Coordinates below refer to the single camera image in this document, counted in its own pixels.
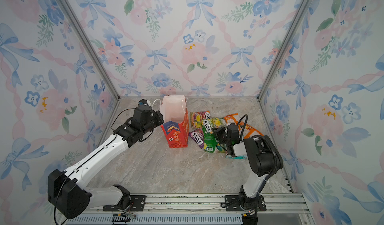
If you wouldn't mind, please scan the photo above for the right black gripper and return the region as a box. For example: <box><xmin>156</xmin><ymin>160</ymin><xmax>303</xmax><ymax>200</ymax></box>
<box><xmin>212</xmin><ymin>127</ymin><xmax>232</xmax><ymax>147</ymax></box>

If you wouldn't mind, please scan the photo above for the yellow green Fox's candy bag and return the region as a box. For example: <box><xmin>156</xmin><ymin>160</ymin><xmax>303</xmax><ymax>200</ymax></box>
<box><xmin>202</xmin><ymin>118</ymin><xmax>227</xmax><ymax>134</ymax></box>

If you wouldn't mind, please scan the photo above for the red pink paper bag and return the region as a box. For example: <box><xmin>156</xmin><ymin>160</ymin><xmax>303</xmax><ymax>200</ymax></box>
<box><xmin>154</xmin><ymin>95</ymin><xmax>190</xmax><ymax>149</ymax></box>

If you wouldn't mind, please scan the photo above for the teal white snack bag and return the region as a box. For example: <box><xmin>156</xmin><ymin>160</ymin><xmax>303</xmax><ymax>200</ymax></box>
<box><xmin>225</xmin><ymin>154</ymin><xmax>248</xmax><ymax>160</ymax></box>

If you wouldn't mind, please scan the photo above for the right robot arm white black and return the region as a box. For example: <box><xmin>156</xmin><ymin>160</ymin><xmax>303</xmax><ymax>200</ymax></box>
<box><xmin>213</xmin><ymin>123</ymin><xmax>284</xmax><ymax>213</ymax></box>

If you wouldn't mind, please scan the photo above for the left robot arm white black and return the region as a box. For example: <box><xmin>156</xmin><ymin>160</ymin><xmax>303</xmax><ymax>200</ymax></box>
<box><xmin>48</xmin><ymin>100</ymin><xmax>164</xmax><ymax>219</ymax></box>

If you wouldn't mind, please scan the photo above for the green lime snack bag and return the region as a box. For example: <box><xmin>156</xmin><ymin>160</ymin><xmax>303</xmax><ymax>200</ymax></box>
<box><xmin>203</xmin><ymin>130</ymin><xmax>226</xmax><ymax>153</ymax></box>

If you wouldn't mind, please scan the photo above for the orange snack bag rear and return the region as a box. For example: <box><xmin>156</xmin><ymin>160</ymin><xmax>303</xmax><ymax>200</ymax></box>
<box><xmin>224</xmin><ymin>114</ymin><xmax>241</xmax><ymax>126</ymax></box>

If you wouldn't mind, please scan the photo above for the orange snack bag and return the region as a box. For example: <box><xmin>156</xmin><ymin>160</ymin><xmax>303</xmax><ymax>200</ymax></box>
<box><xmin>242</xmin><ymin>125</ymin><xmax>263</xmax><ymax>139</ymax></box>
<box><xmin>224</xmin><ymin>114</ymin><xmax>241</xmax><ymax>126</ymax></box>

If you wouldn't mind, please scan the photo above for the purple Fox's candy bag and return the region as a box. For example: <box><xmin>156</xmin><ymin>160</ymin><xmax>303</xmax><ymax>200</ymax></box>
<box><xmin>189</xmin><ymin>128</ymin><xmax>205</xmax><ymax>149</ymax></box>

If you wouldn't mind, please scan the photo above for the orange snack bag front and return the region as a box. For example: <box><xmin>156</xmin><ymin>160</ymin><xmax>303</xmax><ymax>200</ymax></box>
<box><xmin>242</xmin><ymin>125</ymin><xmax>263</xmax><ymax>139</ymax></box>

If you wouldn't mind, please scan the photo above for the pink yellow Fox's candy bag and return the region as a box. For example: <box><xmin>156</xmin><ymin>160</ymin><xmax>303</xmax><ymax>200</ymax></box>
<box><xmin>190</xmin><ymin>111</ymin><xmax>211</xmax><ymax>129</ymax></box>

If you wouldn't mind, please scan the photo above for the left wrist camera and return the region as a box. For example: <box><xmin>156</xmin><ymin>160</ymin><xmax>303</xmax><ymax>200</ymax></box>
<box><xmin>139</xmin><ymin>99</ymin><xmax>152</xmax><ymax>106</ymax></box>

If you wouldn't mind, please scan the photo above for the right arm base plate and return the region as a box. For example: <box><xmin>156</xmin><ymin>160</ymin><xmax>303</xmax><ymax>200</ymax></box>
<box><xmin>221</xmin><ymin>195</ymin><xmax>267</xmax><ymax>212</ymax></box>

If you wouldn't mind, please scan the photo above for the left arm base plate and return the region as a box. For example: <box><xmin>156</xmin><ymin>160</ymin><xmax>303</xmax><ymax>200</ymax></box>
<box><xmin>103</xmin><ymin>195</ymin><xmax>147</xmax><ymax>212</ymax></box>

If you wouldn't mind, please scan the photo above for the aluminium mounting rail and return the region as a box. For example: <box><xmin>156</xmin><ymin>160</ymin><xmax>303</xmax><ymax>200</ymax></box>
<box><xmin>56</xmin><ymin>193</ymin><xmax>315</xmax><ymax>225</ymax></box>

